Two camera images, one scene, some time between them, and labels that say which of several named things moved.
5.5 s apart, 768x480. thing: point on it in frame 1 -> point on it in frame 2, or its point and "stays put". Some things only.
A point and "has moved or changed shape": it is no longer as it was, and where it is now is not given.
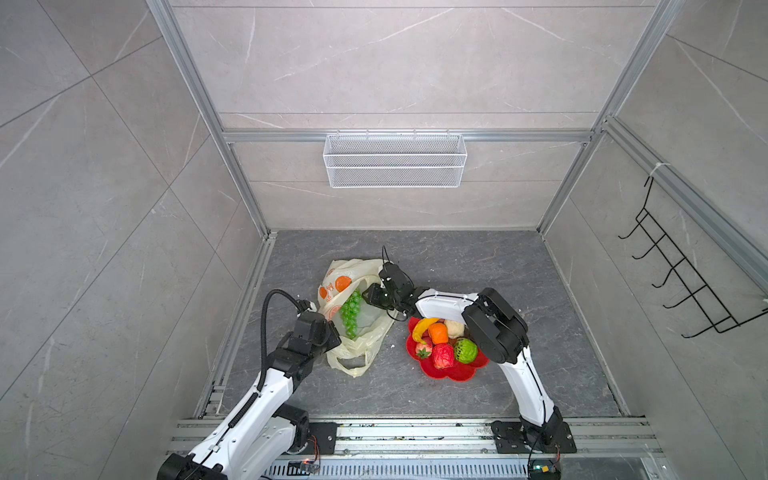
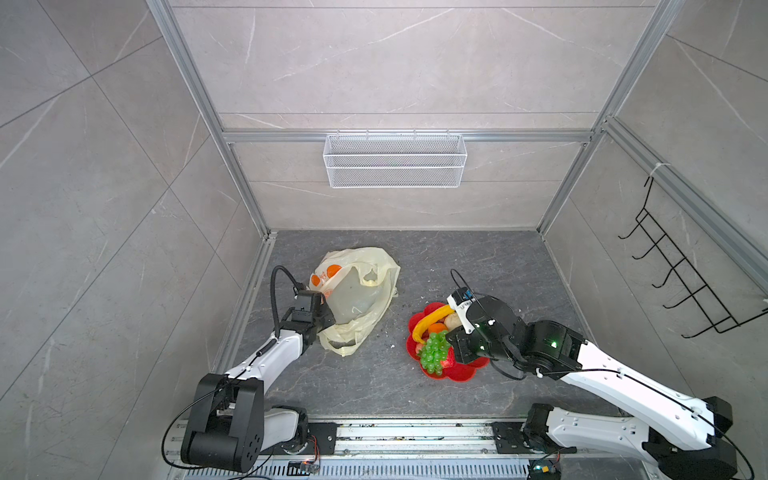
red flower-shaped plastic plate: [458, 371] stays put
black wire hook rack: [718, 315] stays put
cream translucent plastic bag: [341, 278] has moved or changed shape
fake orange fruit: [438, 332] stays put
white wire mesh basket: [395, 161] stays put
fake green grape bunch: [349, 311] -> [433, 353]
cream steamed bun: [455, 329] stays put
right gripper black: [372, 296] -> [458, 342]
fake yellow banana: [421, 326] stays put
